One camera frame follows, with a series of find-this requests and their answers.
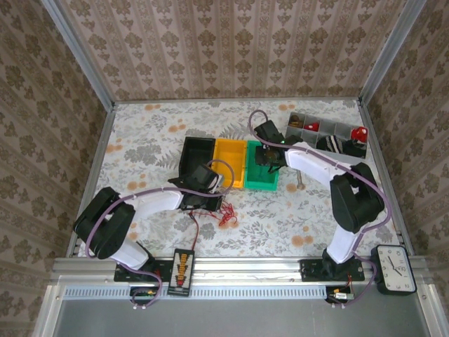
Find red cable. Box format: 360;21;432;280
217;201;240;227

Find green plastic bin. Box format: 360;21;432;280
243;140;282;192

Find black plastic bin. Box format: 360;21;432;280
177;136;217;184

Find yellow plastic bin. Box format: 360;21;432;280
212;138;248;190

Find black white striped sock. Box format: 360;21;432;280
315;135;347;154

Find grey compartment organizer tray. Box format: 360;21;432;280
284;112;369;166

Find black power board orange connectors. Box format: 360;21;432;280
167;248;196;298

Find black fabric item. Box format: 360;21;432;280
342;139;368;159

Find small circuit board yellow connector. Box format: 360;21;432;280
129;287;159;307
325;286;356;305

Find grey metal shelf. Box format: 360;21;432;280
33;298;443;337

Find black desk clock white face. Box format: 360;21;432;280
371;244;417;296

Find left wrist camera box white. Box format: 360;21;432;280
206;171;226;193

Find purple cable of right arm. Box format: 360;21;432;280
248;110;390;310

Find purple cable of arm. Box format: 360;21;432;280
248;110;390;310
83;159;235;312

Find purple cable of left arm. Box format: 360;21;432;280
83;159;235;312

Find red wire with connector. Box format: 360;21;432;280
188;211;201;251

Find aluminium frame rail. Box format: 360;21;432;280
48;256;436;286

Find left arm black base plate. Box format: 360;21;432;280
114;258;173;282

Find white slotted cable duct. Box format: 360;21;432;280
62;286;328;300

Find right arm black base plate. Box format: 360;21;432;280
300;258;366;282

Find aluminium frame post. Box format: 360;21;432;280
356;0;428;107
40;0;117;110

